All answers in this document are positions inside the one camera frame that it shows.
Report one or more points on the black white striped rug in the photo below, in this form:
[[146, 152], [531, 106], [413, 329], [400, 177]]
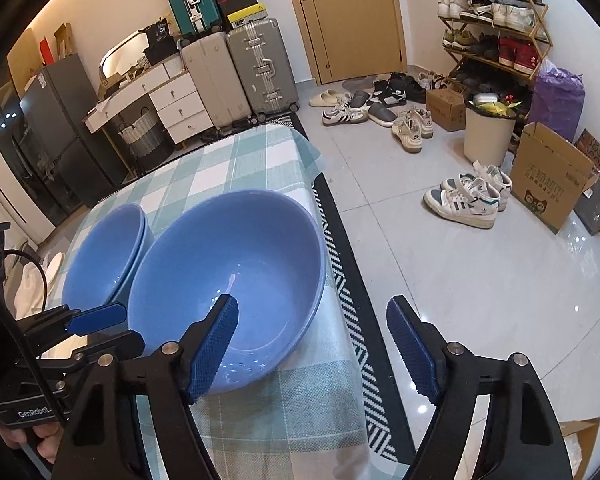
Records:
[[350, 280]]

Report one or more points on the oval vanity mirror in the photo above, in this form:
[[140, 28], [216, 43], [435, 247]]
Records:
[[122, 57]]

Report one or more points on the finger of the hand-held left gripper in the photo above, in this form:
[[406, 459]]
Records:
[[100, 319], [110, 347]]

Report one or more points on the purple plastic bag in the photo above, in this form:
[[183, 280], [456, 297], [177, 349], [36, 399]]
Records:
[[560, 100]]

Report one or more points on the flat cardboard boxes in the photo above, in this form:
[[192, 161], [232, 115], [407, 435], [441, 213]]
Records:
[[35, 52]]

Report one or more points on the blue bowl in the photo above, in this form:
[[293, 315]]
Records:
[[100, 250], [141, 255], [260, 270]]

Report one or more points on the woven laundry basket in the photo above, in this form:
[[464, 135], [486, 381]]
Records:
[[145, 140]]

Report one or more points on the person's left hand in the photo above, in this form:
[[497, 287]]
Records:
[[10, 436]]

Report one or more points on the white vanity desk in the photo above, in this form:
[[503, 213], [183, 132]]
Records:
[[180, 105]]

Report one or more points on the grey refrigerator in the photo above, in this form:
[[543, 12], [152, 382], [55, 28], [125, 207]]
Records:
[[75, 125]]

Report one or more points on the beige suitcase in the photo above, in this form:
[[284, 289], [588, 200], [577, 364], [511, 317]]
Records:
[[215, 80]]

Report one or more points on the black yellow shoe box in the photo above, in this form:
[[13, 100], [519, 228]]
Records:
[[247, 15]]

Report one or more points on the wooden door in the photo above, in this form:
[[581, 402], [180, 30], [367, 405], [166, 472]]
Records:
[[350, 20]]

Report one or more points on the wooden shoe rack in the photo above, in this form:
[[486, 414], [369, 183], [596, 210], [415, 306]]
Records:
[[540, 15], [510, 15]]

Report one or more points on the white green high-top sneaker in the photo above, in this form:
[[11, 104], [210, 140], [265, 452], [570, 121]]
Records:
[[460, 202], [497, 180]]

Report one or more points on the small cardboard box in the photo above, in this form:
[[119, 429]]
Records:
[[445, 110]]

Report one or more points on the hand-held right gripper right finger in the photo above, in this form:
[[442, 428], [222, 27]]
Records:
[[412, 350]]

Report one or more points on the silver suitcase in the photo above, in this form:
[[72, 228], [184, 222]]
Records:
[[262, 65]]

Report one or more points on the scattered assorted shoes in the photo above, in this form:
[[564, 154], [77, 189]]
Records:
[[380, 110]]

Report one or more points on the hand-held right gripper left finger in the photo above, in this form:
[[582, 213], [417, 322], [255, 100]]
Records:
[[210, 350]]

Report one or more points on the beige trash bin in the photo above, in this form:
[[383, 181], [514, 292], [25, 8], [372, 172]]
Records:
[[487, 132]]

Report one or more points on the cream shallow bowl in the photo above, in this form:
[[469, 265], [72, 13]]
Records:
[[54, 270]]

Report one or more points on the large printed cardboard box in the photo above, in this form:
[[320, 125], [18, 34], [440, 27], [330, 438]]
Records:
[[545, 185]]

